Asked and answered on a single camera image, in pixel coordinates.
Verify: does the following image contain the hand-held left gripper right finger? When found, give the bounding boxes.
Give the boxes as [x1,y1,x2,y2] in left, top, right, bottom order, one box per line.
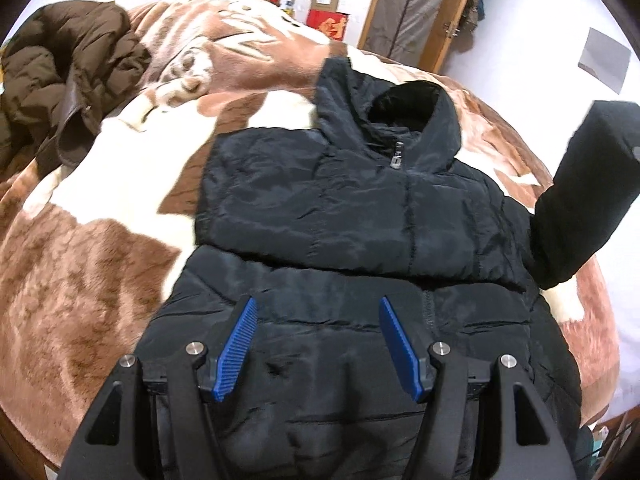
[379,296,583,480]

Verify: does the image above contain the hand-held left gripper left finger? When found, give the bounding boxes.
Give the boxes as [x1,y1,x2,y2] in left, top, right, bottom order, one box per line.
[57,295,259,480]

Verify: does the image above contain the black puffer jacket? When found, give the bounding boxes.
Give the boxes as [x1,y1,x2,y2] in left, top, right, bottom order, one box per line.
[135,57,593,480]

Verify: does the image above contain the person's right forearm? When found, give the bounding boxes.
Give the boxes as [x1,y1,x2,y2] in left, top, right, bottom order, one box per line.
[529,100,640,291]

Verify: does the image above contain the brown and cream plush blanket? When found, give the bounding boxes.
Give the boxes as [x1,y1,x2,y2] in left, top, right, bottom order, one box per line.
[0,0,623,467]

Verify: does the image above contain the red box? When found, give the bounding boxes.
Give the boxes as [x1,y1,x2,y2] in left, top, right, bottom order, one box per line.
[305,8,350,42]

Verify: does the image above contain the brown puffer jacket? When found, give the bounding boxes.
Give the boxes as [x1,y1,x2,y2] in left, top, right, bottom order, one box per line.
[0,0,153,173]

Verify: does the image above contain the wooden framed wardrobe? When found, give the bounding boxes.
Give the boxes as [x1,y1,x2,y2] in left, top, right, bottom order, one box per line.
[358,0,479,74]

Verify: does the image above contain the hanging dark bag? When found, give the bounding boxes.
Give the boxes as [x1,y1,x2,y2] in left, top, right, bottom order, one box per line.
[457,0,487,43]

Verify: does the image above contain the grey paper sheet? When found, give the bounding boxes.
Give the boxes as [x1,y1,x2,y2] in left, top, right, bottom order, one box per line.
[577,27,632,95]

